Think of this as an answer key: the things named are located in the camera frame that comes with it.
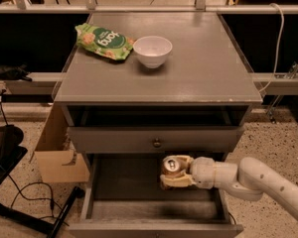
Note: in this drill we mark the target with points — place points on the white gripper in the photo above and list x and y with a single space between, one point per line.
203 171

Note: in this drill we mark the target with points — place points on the orange soda can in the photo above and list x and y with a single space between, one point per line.
169 168

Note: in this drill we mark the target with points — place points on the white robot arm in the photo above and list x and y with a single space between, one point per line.
248 180

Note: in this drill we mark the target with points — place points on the grey open middle drawer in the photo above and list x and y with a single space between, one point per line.
124 199

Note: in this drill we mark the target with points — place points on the grey top drawer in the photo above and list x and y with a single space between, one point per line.
154 129

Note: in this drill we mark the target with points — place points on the grey drawer cabinet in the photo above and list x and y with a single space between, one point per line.
203 69

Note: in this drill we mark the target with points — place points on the white bowl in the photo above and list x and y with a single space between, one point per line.
152 51

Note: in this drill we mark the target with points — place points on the cardboard box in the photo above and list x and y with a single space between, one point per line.
57 159

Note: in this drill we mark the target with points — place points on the green snack bag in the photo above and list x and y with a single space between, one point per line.
103 42

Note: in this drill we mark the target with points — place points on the black stand base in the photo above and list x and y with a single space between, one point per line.
11 153

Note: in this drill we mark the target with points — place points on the metal rail frame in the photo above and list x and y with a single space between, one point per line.
145 4

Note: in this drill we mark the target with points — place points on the black cloth on rail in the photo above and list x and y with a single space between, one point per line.
14 72

